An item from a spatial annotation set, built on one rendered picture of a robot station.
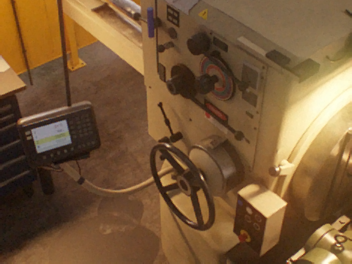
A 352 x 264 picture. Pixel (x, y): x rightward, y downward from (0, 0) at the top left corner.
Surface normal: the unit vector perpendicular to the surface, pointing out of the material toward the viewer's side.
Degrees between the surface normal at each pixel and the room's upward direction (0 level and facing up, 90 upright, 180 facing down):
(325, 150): 47
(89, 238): 0
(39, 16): 90
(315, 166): 62
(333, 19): 0
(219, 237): 0
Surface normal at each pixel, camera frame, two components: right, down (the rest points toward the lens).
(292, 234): 0.00, -0.73
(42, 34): 0.63, 0.52
